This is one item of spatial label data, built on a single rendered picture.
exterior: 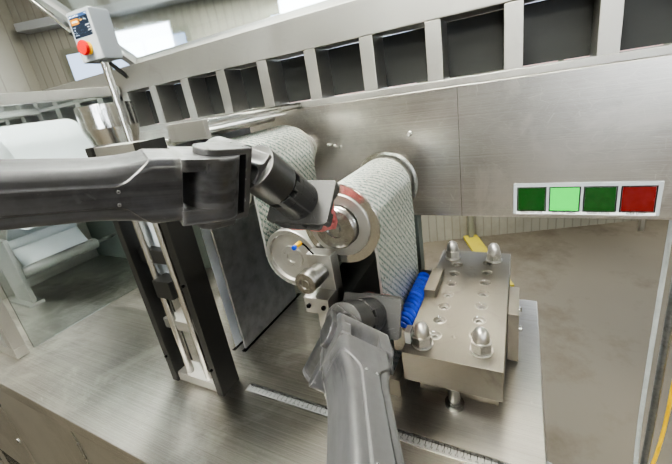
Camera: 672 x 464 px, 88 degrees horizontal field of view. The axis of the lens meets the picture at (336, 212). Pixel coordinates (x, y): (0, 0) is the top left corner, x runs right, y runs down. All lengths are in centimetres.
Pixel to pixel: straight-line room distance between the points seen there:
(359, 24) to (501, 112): 37
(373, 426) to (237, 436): 50
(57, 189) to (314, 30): 73
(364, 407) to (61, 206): 29
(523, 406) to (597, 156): 49
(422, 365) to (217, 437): 40
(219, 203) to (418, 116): 59
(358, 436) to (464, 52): 79
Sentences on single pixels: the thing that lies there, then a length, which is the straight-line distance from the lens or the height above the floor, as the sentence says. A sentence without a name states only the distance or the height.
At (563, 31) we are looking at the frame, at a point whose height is 151.
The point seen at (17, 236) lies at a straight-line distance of 133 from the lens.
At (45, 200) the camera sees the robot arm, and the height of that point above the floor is 142.
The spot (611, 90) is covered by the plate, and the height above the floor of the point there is 139.
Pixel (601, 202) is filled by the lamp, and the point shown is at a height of 118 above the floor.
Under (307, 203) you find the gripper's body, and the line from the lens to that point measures 46.
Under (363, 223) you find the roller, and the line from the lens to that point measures 58.
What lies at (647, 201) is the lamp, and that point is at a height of 118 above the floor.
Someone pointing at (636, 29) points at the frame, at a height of 149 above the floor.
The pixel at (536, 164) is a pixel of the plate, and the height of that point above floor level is 126.
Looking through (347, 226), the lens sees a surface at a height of 126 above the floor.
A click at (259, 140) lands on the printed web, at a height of 140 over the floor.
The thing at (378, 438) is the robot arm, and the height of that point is 122.
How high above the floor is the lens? 147
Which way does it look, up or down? 19 degrees down
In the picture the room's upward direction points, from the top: 9 degrees counter-clockwise
